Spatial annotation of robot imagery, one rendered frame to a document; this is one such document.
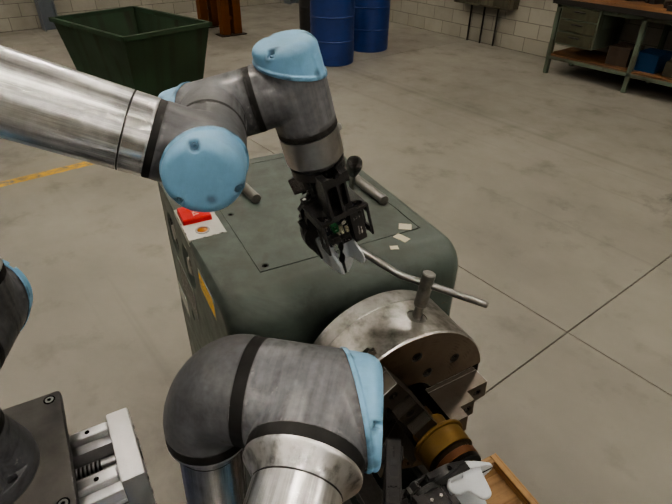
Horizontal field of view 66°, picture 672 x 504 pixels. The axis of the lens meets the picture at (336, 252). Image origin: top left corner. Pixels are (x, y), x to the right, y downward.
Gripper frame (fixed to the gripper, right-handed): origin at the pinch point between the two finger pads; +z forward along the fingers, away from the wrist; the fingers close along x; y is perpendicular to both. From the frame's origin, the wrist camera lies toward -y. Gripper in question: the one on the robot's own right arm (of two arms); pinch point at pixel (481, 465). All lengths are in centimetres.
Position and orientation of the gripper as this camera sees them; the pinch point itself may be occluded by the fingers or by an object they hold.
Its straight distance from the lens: 89.9
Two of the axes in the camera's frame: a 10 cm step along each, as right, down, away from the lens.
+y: 4.4, 5.1, -7.4
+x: 0.1, -8.3, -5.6
